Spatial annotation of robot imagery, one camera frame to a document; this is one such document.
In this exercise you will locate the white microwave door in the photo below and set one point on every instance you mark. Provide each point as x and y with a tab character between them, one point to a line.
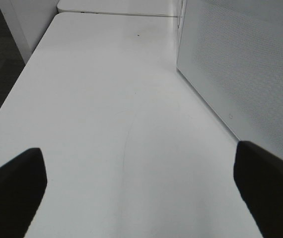
231	51

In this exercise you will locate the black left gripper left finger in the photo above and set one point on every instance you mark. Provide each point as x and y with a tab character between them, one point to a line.
23	181

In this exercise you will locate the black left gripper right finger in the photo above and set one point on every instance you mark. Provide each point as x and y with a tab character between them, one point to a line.
258	175

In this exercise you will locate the white cabinet at left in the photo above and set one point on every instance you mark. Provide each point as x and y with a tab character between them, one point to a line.
27	21

